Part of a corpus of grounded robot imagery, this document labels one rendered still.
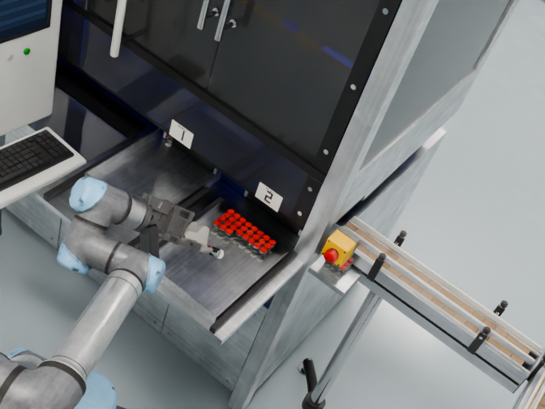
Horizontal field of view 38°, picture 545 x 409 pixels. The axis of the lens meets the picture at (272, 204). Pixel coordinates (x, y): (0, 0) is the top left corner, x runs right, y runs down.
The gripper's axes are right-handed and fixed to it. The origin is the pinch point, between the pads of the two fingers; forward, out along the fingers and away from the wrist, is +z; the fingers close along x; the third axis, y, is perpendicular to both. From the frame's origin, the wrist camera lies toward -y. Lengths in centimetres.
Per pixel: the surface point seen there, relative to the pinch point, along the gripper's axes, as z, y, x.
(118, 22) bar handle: -16, 50, 56
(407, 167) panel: 98, 53, 40
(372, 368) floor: 148, -22, 65
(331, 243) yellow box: 48, 14, 10
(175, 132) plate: 15, 29, 57
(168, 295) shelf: 13.9, -15.3, 27.0
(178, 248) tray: 18.7, -2.7, 37.9
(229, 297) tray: 29.0, -9.9, 20.7
